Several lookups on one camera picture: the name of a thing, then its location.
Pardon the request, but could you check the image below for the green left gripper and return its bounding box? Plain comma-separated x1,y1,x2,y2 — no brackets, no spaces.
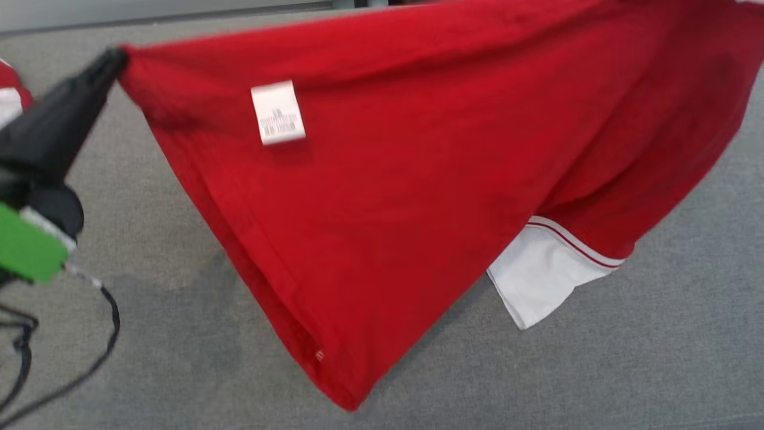
0,47,130,285

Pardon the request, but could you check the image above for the black cable with silver plug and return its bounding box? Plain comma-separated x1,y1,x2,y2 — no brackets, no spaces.
0,263,121,430

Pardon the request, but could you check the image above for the thin black cable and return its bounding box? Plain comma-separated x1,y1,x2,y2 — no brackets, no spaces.
0,302,40,414

